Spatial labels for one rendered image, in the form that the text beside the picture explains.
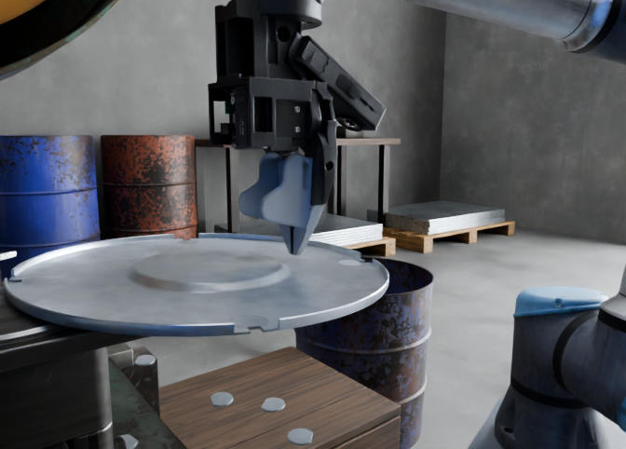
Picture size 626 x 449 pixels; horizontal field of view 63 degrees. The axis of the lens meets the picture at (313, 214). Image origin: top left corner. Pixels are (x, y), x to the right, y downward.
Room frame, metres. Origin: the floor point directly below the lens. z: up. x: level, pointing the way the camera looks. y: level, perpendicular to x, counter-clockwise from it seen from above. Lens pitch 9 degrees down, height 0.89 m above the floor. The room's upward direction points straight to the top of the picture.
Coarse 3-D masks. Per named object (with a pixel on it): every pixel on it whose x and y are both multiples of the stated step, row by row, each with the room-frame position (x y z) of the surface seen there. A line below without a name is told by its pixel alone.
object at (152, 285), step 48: (144, 240) 0.52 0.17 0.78; (240, 240) 0.54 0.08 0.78; (48, 288) 0.34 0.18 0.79; (96, 288) 0.34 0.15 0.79; (144, 288) 0.35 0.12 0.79; (192, 288) 0.34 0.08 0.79; (240, 288) 0.35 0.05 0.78; (288, 288) 0.36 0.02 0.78; (336, 288) 0.37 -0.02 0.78; (384, 288) 0.35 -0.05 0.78; (192, 336) 0.26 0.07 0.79
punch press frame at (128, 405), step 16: (112, 368) 0.51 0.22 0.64; (112, 384) 0.48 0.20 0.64; (128, 384) 0.48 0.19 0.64; (112, 400) 0.45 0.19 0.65; (128, 400) 0.45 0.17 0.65; (144, 400) 0.45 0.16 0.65; (112, 416) 0.42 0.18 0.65; (128, 416) 0.42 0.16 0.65; (144, 416) 0.42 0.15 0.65; (128, 432) 0.40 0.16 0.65; (144, 432) 0.40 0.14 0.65; (160, 432) 0.40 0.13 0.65; (144, 448) 0.37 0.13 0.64; (160, 448) 0.37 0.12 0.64; (176, 448) 0.37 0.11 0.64
